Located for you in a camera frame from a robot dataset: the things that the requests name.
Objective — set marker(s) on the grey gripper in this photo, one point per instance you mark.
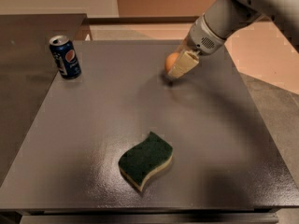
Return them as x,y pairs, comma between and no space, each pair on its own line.
202,39

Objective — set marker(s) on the orange fruit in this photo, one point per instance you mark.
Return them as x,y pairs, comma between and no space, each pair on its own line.
170,60

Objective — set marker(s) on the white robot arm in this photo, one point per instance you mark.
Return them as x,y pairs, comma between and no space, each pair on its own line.
224,17

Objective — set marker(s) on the green and yellow sponge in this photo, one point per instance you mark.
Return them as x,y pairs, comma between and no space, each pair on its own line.
146,159

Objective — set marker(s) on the blue Pepsi can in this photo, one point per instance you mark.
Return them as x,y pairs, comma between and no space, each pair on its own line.
65,57

